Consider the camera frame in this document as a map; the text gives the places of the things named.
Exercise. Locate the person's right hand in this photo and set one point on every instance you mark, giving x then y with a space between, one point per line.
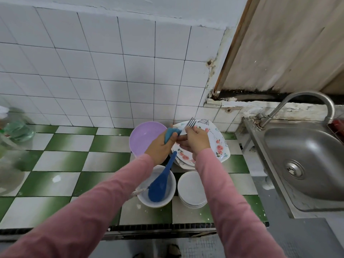
196 141

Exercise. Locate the person's left hand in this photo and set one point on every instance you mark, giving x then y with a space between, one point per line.
160 150

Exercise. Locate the blue cleaning cloth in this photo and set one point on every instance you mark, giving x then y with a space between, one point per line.
171 134

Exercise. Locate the metal fork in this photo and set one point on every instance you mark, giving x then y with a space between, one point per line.
138 191
191 122

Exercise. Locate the purple plastic bowl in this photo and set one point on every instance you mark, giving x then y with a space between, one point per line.
145 137

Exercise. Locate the stack of floral plates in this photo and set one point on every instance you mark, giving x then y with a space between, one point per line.
219 145

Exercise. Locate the white bowl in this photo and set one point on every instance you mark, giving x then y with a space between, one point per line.
144 185

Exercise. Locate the blue rice paddle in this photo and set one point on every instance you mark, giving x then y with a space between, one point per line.
157 189

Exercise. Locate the stack of white saucers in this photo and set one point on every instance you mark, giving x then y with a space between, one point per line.
192 188

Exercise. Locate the person's left forearm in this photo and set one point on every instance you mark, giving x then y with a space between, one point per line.
80 217

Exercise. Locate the person's right forearm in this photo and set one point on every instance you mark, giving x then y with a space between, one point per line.
236 212

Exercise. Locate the green checkered tile countertop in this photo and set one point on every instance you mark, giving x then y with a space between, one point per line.
64 142

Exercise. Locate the person's right leg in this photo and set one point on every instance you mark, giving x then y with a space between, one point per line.
174 251

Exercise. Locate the person's leg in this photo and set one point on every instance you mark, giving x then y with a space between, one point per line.
174 251
138 255

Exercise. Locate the person's left leg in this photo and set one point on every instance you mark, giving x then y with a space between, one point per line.
138 255

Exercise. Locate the chrome faucet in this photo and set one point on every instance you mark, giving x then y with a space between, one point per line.
303 95

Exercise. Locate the stainless steel sink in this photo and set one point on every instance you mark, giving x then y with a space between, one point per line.
314 147

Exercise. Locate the weathered wooden board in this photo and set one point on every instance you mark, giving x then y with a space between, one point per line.
290 40

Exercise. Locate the red plastic cutlery cup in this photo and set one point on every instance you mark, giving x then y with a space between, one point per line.
337 129

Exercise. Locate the clear bottle with green liquid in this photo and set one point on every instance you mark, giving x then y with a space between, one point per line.
16 130

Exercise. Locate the large clear plastic bottle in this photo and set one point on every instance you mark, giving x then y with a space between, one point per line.
11 172

